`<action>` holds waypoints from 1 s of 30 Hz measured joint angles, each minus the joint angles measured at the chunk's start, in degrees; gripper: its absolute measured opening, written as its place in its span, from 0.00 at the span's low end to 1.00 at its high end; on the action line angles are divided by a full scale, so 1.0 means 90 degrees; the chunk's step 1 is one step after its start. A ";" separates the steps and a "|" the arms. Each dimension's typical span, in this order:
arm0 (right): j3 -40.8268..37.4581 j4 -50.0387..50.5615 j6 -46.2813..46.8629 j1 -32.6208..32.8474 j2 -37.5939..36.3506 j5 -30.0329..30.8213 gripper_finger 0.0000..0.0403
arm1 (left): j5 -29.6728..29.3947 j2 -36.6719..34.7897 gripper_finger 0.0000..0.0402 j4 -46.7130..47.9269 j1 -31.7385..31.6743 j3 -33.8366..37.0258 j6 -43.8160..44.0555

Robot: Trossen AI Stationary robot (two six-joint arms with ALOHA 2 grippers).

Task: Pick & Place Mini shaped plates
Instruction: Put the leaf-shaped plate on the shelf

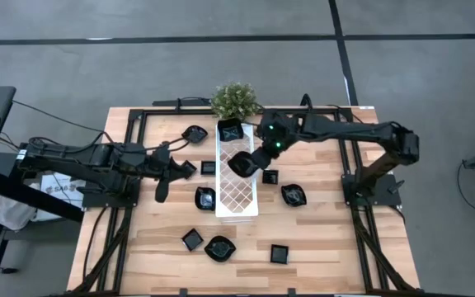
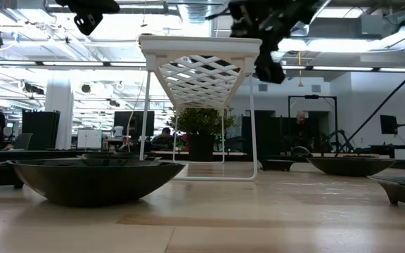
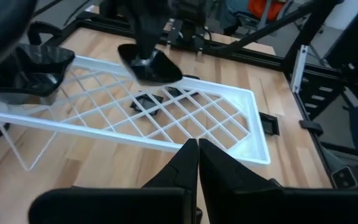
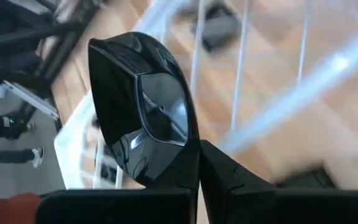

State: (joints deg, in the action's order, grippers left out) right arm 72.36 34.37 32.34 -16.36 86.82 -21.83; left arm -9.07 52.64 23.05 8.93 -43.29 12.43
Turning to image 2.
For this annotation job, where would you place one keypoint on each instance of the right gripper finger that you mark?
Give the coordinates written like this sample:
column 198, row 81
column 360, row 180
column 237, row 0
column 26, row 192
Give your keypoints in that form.
column 269, row 68

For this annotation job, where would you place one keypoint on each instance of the black room divider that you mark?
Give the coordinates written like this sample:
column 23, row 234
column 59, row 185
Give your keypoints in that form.
column 265, row 135

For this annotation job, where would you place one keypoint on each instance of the green potted plant black pot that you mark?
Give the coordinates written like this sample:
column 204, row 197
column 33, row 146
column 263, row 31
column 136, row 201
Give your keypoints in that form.
column 200, row 144

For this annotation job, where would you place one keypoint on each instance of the ribbed grey ceiling duct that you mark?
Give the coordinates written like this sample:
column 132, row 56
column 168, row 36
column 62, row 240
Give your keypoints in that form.
column 197, row 15

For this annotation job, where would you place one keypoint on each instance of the long ceiling light strip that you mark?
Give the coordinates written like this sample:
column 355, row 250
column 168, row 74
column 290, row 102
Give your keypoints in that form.
column 343, row 68
column 72, row 64

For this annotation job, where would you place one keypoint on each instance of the black gantry stand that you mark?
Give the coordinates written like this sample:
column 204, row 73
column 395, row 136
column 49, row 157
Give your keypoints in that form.
column 311, row 96

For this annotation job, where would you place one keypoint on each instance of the white square pillar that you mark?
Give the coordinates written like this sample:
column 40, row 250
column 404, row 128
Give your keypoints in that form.
column 59, row 112

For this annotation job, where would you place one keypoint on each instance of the white lattice rack on legs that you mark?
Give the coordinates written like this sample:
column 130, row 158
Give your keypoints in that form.
column 199, row 44

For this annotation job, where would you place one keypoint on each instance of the black rounded square plate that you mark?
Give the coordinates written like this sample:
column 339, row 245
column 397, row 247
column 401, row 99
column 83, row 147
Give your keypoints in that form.
column 100, row 156
column 352, row 167

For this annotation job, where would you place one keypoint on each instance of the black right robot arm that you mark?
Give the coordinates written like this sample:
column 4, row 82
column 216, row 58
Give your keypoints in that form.
column 304, row 8

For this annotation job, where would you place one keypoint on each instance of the black pointed oval plate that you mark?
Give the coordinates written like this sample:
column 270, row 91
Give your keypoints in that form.
column 93, row 182

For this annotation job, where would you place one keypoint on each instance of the black monitor on arm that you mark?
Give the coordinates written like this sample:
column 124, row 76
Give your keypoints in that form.
column 388, row 124

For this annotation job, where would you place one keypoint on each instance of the black monitor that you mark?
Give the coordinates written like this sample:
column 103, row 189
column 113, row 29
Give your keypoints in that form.
column 144, row 123

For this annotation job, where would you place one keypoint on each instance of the hanging brass pendant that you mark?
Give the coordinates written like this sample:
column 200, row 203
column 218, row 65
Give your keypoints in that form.
column 300, row 83

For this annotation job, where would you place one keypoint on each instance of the white cabinet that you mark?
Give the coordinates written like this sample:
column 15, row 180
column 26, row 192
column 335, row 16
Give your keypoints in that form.
column 89, row 138

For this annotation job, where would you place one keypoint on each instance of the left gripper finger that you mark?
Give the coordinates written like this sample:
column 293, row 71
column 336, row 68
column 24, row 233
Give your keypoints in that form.
column 88, row 24

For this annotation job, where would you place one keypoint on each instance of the grey chair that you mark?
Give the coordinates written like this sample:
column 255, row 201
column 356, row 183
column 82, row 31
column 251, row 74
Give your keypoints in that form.
column 23, row 142

